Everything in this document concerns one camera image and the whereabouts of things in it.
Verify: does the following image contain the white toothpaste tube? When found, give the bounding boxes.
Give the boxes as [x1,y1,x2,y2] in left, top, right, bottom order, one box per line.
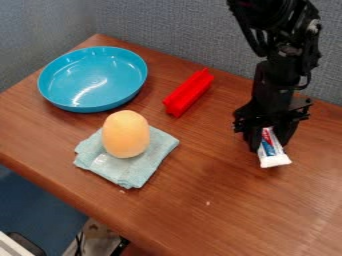
[257,127,291,168]

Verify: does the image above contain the beige object under table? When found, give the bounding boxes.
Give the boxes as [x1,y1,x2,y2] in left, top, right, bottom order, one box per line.
[62,218,124,256]

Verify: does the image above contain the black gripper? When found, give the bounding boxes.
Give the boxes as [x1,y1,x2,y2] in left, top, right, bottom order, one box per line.
[234,61,313,152]

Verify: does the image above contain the red plastic block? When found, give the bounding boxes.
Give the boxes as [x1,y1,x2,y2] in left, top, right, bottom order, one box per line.
[163,68,214,117]

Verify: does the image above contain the light blue folded cloth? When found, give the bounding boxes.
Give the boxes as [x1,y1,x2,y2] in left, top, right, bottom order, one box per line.
[74,127,179,189]

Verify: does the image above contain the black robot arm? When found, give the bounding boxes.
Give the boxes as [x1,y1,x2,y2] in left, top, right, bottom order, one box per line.
[227,0,322,152]

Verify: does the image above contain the orange egg-shaped sponge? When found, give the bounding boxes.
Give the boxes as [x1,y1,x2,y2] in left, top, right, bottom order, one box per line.
[102,110,150,158]

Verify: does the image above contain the white object bottom left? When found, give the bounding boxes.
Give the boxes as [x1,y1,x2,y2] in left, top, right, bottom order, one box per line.
[0,231,30,256]

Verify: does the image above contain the blue plate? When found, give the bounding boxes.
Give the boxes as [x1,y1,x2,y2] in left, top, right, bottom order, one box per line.
[38,46,148,113]

